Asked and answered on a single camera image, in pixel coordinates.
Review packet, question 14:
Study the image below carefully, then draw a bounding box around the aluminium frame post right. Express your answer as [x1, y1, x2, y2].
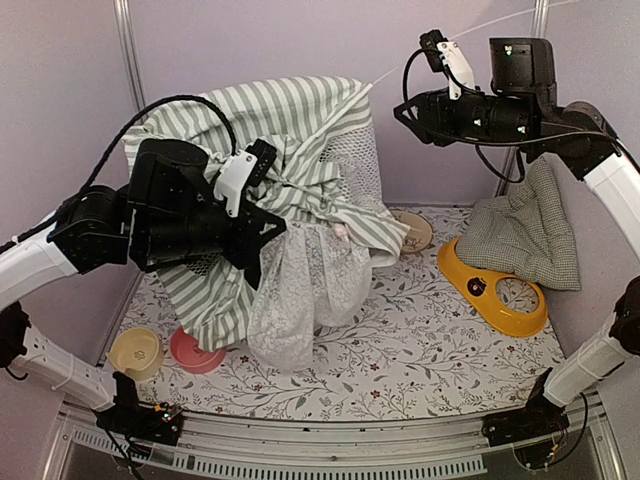
[494, 0, 550, 197]

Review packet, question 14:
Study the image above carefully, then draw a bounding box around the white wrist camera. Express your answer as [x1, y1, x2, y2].
[213, 139, 277, 218]
[419, 29, 478, 100]

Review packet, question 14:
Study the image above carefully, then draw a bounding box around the green striped pet tent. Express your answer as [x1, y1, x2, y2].
[123, 76, 408, 371]

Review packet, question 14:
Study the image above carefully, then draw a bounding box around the round wooden floral plate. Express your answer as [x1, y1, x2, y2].
[390, 209, 433, 254]

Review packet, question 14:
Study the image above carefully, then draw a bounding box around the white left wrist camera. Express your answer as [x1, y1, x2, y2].
[213, 139, 277, 218]

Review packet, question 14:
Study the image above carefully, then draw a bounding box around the floral table mat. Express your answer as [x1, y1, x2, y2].
[138, 207, 564, 422]

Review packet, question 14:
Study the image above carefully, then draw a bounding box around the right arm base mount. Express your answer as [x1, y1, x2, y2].
[481, 407, 569, 447]

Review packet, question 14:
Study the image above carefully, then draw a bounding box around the front aluminium rail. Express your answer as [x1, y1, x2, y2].
[44, 393, 631, 479]

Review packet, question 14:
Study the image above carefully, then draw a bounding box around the green checked cushion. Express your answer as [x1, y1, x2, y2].
[455, 157, 581, 291]

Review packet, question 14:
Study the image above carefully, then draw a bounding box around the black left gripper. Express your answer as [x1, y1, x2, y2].
[137, 196, 287, 268]

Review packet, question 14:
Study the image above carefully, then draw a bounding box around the pink pet bowl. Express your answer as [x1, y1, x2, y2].
[169, 327, 227, 375]

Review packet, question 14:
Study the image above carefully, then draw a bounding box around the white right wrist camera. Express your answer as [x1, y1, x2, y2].
[419, 29, 478, 100]

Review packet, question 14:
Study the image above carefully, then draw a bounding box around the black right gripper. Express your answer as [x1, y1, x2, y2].
[394, 86, 538, 148]

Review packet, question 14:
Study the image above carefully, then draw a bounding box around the yellow double pet bowl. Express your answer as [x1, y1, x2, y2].
[437, 238, 548, 338]

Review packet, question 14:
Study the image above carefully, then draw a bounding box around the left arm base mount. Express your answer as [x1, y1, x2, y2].
[95, 386, 184, 446]

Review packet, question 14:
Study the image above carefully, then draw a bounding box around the aluminium frame post left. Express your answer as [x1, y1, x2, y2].
[113, 0, 147, 111]

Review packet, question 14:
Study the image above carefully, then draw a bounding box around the cream pet bowl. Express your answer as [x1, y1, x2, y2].
[106, 327, 164, 382]

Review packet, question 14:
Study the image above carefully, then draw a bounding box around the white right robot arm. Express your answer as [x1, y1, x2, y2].
[394, 35, 639, 353]

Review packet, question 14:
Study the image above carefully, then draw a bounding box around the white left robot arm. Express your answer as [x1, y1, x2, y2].
[1, 138, 285, 434]

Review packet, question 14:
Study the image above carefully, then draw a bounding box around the aluminium frame post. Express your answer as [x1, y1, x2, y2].
[113, 0, 147, 111]
[494, 0, 550, 197]

